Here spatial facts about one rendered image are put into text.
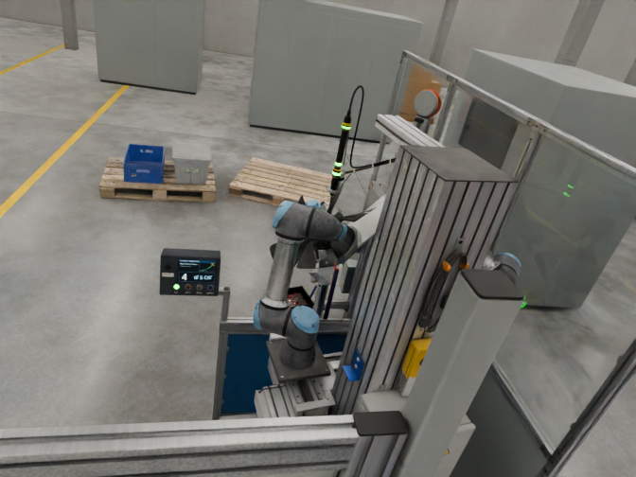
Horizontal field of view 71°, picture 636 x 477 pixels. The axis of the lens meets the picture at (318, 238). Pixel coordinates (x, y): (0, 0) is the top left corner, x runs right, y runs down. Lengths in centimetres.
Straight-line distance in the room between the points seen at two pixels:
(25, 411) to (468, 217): 270
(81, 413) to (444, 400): 277
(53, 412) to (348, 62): 643
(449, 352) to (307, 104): 752
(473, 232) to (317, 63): 661
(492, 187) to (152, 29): 849
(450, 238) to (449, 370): 86
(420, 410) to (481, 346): 11
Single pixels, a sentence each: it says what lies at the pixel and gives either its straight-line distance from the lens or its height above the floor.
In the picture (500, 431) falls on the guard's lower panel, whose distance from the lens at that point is 236.
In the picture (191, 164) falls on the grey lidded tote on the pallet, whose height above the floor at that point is 40.
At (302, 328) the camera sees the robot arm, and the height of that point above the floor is 124.
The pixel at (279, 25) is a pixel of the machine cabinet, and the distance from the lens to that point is 765.
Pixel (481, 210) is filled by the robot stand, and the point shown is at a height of 194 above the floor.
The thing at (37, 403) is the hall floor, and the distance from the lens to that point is 324.
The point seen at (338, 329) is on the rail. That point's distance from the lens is 246.
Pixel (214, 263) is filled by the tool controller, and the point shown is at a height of 123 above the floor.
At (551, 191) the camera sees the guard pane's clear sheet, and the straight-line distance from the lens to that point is 207.
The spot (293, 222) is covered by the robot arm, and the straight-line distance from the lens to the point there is 166.
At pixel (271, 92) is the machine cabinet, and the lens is 782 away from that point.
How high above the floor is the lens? 242
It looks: 30 degrees down
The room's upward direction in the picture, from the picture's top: 11 degrees clockwise
